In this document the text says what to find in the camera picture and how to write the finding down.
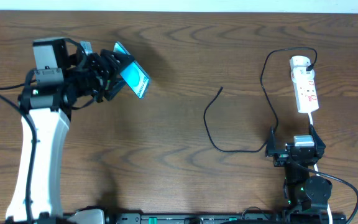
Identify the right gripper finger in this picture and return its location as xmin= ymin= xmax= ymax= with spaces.
xmin=309 ymin=124 xmax=326 ymax=157
xmin=265 ymin=128 xmax=287 ymax=157

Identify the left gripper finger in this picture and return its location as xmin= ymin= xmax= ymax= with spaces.
xmin=101 ymin=49 xmax=135 ymax=75
xmin=104 ymin=79 xmax=126 ymax=101

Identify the teal screen smartphone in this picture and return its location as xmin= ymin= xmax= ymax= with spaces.
xmin=112 ymin=41 xmax=151 ymax=100

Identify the black charging cable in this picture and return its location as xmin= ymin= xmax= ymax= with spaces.
xmin=203 ymin=47 xmax=318 ymax=154

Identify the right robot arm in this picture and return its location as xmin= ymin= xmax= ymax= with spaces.
xmin=265 ymin=125 xmax=333 ymax=223

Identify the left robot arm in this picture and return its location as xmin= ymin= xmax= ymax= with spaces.
xmin=5 ymin=37 xmax=150 ymax=223

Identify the white USB charger adapter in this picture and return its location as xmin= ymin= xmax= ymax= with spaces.
xmin=290 ymin=55 xmax=311 ymax=70

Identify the white power strip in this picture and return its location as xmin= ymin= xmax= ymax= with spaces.
xmin=291 ymin=67 xmax=319 ymax=114

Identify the white power strip cord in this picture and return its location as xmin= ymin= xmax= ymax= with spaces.
xmin=307 ymin=112 xmax=334 ymax=224

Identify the black right camera cable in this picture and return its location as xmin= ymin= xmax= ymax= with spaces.
xmin=287 ymin=158 xmax=358 ymax=224

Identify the black camera cable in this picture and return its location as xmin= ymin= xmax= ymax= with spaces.
xmin=0 ymin=68 xmax=40 ymax=223
xmin=287 ymin=158 xmax=358 ymax=224

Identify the black left camera cable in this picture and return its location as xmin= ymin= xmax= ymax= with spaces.
xmin=0 ymin=68 xmax=40 ymax=223

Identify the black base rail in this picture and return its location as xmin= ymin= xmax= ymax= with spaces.
xmin=104 ymin=212 xmax=347 ymax=224

